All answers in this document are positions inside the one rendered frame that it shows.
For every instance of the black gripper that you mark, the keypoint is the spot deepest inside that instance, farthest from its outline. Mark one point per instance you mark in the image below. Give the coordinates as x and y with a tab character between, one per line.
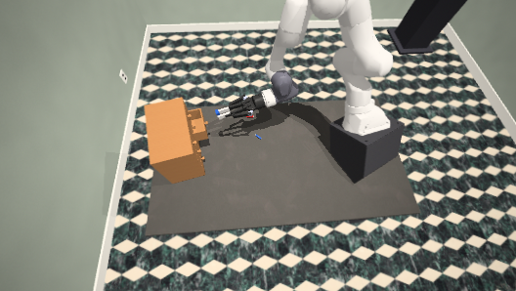
250	104

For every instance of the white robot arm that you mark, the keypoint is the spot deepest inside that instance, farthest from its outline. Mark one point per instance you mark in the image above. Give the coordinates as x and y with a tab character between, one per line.
354	17

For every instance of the wooden chest of drawers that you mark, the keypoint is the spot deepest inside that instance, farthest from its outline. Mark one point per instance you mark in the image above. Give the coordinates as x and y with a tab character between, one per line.
170	146

